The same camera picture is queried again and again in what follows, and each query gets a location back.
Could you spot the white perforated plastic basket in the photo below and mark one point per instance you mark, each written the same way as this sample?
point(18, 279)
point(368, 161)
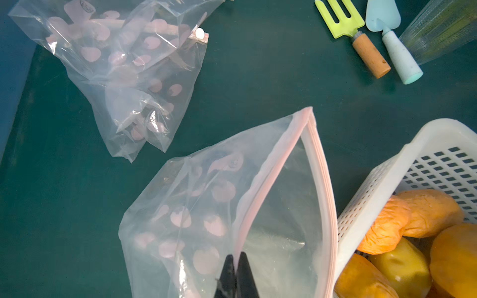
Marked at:
point(442, 156)

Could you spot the ribbed glass vase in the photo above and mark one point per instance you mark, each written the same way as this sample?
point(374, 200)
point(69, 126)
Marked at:
point(440, 28)

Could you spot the light blue toy trowel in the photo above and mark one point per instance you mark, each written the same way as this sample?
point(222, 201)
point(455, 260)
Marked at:
point(383, 16)

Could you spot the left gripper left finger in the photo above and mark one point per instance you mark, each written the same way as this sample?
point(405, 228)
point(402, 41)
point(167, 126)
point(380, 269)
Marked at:
point(226, 284)

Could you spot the orange potato basket top left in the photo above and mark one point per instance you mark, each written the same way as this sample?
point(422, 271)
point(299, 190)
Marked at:
point(387, 230)

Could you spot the clear zipper bag pink zipper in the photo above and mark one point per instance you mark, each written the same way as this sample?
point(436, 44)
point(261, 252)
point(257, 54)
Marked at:
point(265, 192)

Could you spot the green toy garden fork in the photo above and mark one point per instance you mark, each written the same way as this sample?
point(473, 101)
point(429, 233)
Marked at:
point(350, 27)

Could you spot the large orange potato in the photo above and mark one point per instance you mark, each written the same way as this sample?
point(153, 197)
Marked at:
point(454, 261)

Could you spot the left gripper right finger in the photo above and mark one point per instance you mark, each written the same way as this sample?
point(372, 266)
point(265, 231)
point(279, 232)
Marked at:
point(245, 283)

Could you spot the yellow green potato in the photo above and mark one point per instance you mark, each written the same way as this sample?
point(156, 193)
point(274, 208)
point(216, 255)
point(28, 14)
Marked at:
point(406, 269)

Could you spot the spare clear zipper bag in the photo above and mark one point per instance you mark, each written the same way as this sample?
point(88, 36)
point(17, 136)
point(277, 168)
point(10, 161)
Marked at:
point(136, 62)

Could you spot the orange potato left edge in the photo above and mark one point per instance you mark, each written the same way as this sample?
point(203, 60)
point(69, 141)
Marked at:
point(361, 279)

